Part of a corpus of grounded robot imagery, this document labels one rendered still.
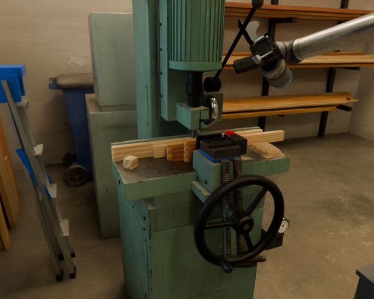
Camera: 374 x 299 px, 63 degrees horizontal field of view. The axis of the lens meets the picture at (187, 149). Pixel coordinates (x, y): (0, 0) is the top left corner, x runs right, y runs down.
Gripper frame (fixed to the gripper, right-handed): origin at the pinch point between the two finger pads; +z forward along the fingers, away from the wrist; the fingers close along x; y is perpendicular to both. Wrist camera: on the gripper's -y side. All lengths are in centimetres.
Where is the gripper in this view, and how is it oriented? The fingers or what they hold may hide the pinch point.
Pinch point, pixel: (244, 38)
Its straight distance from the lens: 101.6
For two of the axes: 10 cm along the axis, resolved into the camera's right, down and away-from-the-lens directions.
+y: 8.1, -4.1, -4.2
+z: -5.2, -1.9, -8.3
